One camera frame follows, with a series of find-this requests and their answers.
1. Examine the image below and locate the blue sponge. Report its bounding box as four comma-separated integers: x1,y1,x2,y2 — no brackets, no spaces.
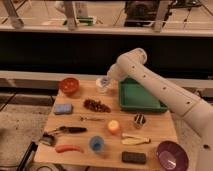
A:
54,104,73,115

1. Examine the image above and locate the black handled peeler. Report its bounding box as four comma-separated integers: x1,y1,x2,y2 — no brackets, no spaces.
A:
47,126,87,134

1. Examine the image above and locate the black bar tool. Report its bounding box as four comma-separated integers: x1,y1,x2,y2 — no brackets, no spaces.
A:
16,142,38,171

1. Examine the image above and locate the red sausage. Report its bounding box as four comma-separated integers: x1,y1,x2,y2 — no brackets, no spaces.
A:
55,145,84,153

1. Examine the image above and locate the green box in background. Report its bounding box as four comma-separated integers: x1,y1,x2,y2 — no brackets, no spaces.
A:
63,16,98,27

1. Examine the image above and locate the purple bowl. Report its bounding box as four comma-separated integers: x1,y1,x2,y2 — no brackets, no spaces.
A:
156,141,189,171

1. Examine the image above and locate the red bowl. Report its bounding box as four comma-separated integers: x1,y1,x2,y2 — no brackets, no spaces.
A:
59,77,79,96

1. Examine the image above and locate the bunch of dark grapes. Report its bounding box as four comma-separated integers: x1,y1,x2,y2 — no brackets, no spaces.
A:
83,99,111,113

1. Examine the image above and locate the white paper cup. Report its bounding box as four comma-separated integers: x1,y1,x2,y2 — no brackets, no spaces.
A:
96,77,108,93

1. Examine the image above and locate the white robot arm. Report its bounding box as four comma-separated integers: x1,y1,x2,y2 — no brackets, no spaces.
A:
107,48,213,171

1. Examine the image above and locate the green plastic tray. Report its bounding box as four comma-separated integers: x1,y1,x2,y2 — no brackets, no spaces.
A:
118,78,168,113

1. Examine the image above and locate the dark machine in background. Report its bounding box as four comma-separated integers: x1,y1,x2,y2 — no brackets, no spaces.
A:
124,0,169,27

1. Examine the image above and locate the black rectangular block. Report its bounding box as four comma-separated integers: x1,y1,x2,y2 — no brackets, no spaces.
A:
122,151,146,164

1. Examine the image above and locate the orange yellow fruit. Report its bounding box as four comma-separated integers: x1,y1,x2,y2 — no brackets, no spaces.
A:
107,120,120,134

